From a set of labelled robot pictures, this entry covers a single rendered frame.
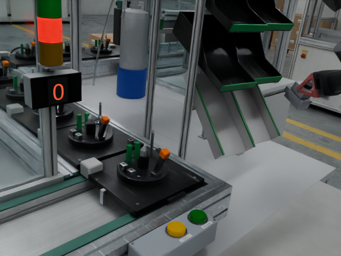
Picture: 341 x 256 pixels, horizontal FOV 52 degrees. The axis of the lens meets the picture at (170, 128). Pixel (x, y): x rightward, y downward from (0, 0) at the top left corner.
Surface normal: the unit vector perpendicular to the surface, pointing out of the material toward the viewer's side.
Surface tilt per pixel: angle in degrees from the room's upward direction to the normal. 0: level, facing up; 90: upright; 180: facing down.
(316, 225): 0
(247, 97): 45
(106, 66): 90
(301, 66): 90
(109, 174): 0
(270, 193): 0
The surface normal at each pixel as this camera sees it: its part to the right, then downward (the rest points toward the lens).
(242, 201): 0.10, -0.91
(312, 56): -0.73, 0.21
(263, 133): 0.46, -0.38
